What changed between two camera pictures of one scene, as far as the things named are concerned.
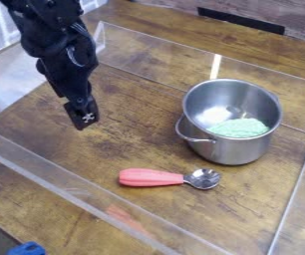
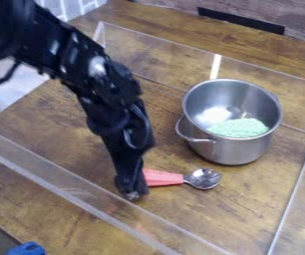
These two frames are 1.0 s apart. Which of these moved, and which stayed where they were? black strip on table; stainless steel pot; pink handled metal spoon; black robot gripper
Moved: black robot gripper
Stayed: black strip on table; stainless steel pot; pink handled metal spoon
